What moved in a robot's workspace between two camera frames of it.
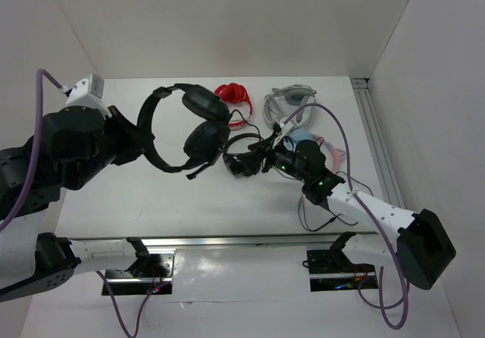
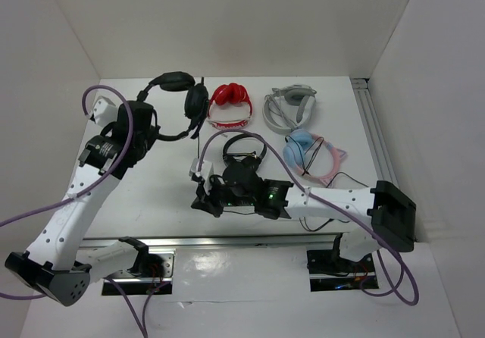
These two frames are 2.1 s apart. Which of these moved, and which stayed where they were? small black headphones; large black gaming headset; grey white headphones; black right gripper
Moved: black right gripper; large black gaming headset
Stayed: small black headphones; grey white headphones
